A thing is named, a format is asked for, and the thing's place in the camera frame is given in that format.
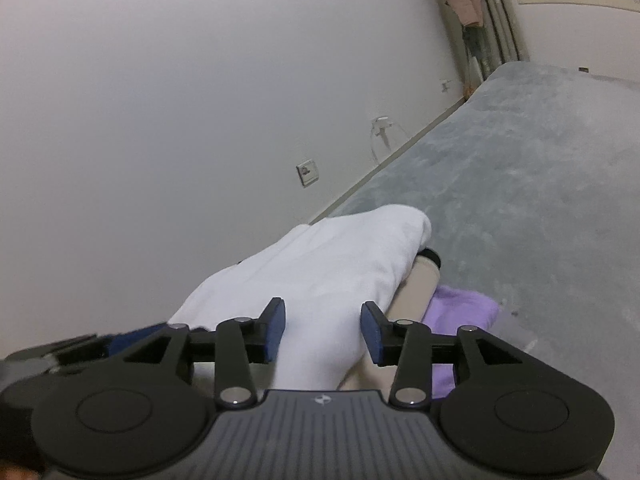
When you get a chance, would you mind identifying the grey bed blanket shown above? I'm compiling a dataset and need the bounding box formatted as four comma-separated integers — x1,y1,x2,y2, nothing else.
310,60,640,480

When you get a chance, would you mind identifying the grey star curtain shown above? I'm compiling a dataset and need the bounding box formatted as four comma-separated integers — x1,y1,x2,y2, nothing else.
470,0,531,68

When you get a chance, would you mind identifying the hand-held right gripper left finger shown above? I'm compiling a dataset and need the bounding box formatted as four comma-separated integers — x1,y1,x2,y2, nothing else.
120,298,287,408

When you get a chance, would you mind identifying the white wall socket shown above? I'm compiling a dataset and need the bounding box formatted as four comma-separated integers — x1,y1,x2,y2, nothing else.
296,159,321,187

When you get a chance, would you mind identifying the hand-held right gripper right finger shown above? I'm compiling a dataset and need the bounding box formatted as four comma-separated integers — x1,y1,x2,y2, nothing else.
361,301,528,409

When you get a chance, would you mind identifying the purple folded garment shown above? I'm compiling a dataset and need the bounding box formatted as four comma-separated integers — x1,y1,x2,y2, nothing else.
422,285,501,401

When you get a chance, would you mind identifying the beige garment black cuff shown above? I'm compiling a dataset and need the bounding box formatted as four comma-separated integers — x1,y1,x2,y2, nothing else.
337,247,443,391

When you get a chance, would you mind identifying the blue-grey hanging garment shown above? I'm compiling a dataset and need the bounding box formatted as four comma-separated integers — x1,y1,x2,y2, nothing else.
462,25,488,83

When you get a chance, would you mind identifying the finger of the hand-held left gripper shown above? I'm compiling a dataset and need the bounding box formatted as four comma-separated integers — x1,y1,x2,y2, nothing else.
107,323,170,358

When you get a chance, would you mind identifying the white printed sweatshirt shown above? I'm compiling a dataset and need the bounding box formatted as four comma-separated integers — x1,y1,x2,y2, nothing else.
167,204,433,392

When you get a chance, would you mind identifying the wall plug with cable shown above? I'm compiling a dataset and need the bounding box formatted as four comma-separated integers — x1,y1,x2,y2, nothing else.
367,115,411,161

